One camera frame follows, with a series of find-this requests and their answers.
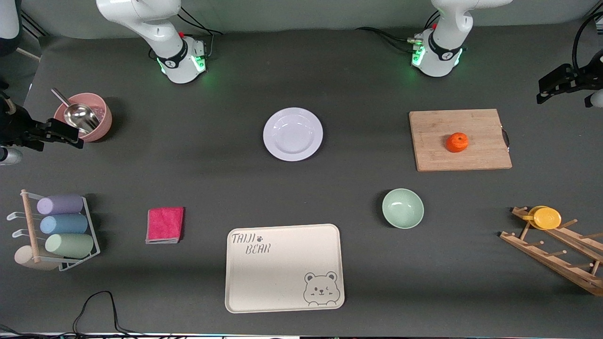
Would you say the orange fruit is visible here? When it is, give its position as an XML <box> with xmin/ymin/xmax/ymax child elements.
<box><xmin>446</xmin><ymin>132</ymin><xmax>469</xmax><ymax>153</ymax></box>

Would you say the white round plate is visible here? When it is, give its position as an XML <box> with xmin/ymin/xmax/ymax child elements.
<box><xmin>263</xmin><ymin>107</ymin><xmax>324</xmax><ymax>162</ymax></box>

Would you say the metal scoop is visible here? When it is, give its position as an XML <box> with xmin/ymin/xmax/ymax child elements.
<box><xmin>51</xmin><ymin>88</ymin><xmax>101</xmax><ymax>135</ymax></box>

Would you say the pink bowl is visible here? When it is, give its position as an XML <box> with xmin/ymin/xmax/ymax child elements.
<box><xmin>53</xmin><ymin>93</ymin><xmax>113</xmax><ymax>143</ymax></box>

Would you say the purple cup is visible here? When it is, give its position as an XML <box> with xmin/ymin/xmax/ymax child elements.
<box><xmin>37</xmin><ymin>194</ymin><xmax>84</xmax><ymax>216</ymax></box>

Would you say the blue cup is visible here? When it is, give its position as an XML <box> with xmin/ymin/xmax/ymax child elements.
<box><xmin>40</xmin><ymin>214</ymin><xmax>89</xmax><ymax>235</ymax></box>

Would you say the green cup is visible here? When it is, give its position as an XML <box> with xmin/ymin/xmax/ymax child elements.
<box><xmin>45</xmin><ymin>233</ymin><xmax>94</xmax><ymax>259</ymax></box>

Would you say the pink folded cloth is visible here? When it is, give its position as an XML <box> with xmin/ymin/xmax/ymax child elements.
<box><xmin>146</xmin><ymin>207</ymin><xmax>185</xmax><ymax>244</ymax></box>

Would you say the yellow cup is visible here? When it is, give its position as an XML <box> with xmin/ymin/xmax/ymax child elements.
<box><xmin>522</xmin><ymin>206</ymin><xmax>562</xmax><ymax>230</ymax></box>

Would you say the wooden cutting board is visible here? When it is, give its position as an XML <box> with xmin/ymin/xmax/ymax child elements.
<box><xmin>409</xmin><ymin>109</ymin><xmax>513</xmax><ymax>172</ymax></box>

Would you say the beige cup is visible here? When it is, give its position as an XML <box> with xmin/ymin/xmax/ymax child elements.
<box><xmin>14</xmin><ymin>245</ymin><xmax>59</xmax><ymax>271</ymax></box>

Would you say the wooden peg drying rack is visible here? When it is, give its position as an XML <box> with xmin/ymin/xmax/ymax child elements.
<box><xmin>500</xmin><ymin>206</ymin><xmax>603</xmax><ymax>296</ymax></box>

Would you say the mint green bowl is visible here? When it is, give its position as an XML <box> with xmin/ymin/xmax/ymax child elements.
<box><xmin>382</xmin><ymin>188</ymin><xmax>424</xmax><ymax>230</ymax></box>

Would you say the cream tray with bear print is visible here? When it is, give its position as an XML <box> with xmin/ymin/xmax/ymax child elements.
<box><xmin>225</xmin><ymin>224</ymin><xmax>345</xmax><ymax>314</ymax></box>

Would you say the white wire cup rack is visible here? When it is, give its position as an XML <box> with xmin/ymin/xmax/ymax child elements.
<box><xmin>7</xmin><ymin>189</ymin><xmax>101</xmax><ymax>272</ymax></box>

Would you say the black cable at table edge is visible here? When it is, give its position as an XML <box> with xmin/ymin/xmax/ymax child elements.
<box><xmin>0</xmin><ymin>291</ymin><xmax>156</xmax><ymax>339</ymax></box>

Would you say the black right arm base cable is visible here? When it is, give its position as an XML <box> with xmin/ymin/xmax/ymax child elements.
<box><xmin>177</xmin><ymin>2</ymin><xmax>224</xmax><ymax>36</ymax></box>

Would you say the black arm base cable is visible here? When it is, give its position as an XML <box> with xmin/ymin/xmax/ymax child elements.
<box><xmin>356</xmin><ymin>9</ymin><xmax>441</xmax><ymax>52</ymax></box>
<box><xmin>177</xmin><ymin>2</ymin><xmax>224</xmax><ymax>36</ymax></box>

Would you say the black left arm base cable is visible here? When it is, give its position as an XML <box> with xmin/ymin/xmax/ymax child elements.
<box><xmin>356</xmin><ymin>9</ymin><xmax>441</xmax><ymax>52</ymax></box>

